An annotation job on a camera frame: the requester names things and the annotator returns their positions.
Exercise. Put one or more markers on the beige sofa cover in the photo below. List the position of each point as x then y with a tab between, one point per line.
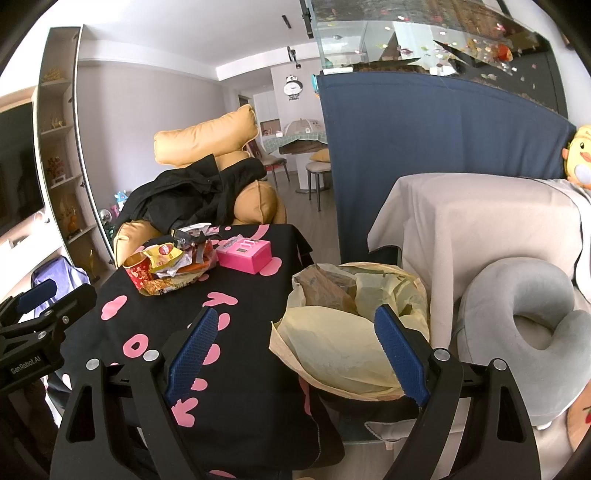
449	227

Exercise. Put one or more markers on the dining chair with cushion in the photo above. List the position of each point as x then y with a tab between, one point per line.
319	165

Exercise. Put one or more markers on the black pink patterned tablecloth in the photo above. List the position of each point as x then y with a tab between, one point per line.
238	410

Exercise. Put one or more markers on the yellow paper trash bag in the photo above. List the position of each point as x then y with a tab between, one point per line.
327	334

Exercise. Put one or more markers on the red paper cup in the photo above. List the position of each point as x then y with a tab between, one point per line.
137	267

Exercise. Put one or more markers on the black television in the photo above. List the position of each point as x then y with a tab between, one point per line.
20	192

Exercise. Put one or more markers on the orange snack bag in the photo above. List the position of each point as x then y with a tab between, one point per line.
181	278

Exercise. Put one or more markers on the glass fish tank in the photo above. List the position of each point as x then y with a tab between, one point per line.
472	40

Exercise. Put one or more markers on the panda wall clock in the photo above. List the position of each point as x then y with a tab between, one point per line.
293	87

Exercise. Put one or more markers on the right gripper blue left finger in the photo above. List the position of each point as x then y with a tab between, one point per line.
186	351

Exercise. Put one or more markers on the yellow duck plush toy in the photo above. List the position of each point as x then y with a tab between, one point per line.
577	158

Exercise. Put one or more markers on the navy blue cloth cover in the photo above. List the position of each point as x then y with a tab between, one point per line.
382	126

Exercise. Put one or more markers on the dining table with cloth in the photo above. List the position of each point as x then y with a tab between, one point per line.
298	141

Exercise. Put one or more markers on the purple plastic bag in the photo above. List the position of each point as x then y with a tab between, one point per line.
66	277

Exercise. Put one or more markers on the grey neck pillow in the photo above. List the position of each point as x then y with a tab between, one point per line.
522	310

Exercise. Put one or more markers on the white display shelf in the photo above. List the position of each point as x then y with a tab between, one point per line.
63	172

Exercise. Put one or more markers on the yellow snack wrapper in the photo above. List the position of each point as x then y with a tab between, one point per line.
162	257

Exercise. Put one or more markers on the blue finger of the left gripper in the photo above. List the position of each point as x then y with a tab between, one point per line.
36	296

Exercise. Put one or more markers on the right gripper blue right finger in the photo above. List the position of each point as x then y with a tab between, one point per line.
407	351

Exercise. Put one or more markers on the black jacket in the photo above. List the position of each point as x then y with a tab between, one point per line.
196	193

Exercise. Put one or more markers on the pink toy box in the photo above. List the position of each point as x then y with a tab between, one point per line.
244	255

